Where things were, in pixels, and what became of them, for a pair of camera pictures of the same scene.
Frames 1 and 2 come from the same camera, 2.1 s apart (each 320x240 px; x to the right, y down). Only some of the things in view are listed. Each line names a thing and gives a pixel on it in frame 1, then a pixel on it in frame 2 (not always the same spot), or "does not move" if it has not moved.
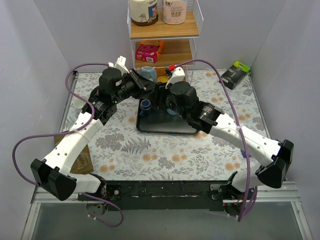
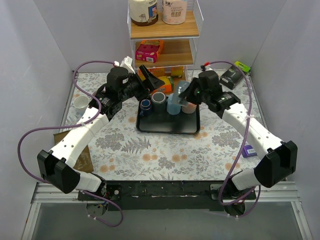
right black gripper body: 163,97 to 196,90
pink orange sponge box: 148,50 does not move
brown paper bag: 84,165 does not move
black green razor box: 234,75 does not move
